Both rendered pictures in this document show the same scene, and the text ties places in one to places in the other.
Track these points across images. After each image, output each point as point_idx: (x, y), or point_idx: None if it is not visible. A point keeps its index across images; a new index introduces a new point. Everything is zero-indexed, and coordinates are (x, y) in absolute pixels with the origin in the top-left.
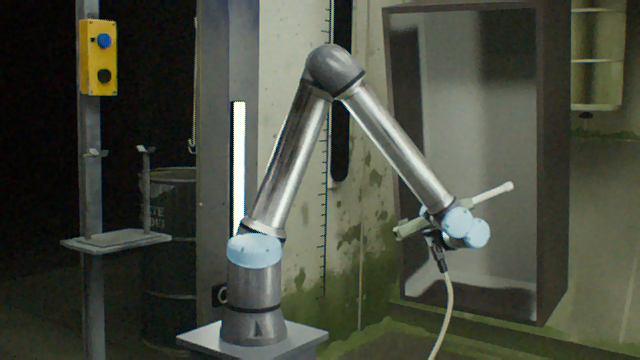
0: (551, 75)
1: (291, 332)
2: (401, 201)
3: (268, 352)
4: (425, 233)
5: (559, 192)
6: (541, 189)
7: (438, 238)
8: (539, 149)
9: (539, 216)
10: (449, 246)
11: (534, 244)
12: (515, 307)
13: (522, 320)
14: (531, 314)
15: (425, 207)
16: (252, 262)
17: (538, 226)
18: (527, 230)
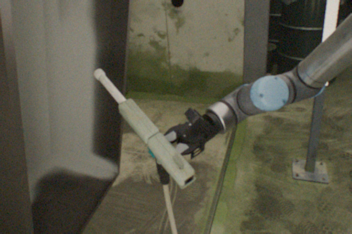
0: None
1: None
2: (0, 193)
3: None
4: (193, 149)
5: (78, 66)
6: (127, 59)
7: (204, 140)
8: (129, 20)
9: (124, 85)
10: (207, 139)
11: (28, 136)
12: (80, 187)
13: (112, 182)
14: (95, 177)
15: (324, 82)
16: None
17: (123, 94)
18: (22, 128)
